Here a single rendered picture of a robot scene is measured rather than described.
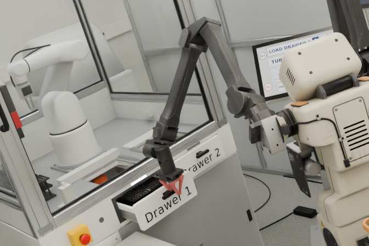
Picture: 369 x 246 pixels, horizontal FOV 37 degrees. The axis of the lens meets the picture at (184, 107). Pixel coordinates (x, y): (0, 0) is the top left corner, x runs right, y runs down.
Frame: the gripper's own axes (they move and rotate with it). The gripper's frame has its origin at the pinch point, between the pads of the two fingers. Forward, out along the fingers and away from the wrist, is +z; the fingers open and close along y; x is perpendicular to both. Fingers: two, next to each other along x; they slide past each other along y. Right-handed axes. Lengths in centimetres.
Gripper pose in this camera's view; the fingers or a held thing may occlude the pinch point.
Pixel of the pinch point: (175, 192)
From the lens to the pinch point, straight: 216.1
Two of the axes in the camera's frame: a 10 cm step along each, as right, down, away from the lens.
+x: -7.2, 3.9, -5.8
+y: -6.3, -0.3, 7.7
